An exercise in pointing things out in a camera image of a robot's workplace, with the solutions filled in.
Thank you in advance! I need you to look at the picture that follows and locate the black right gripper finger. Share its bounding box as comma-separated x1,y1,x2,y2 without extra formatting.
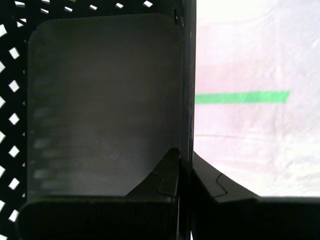
191,151,320,240
16,147,181,240

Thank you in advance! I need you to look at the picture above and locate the black perforated plastic basket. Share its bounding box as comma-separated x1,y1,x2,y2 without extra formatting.
0,0,197,240

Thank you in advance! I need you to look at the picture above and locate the long green tape strip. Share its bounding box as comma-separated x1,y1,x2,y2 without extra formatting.
194,90,291,105

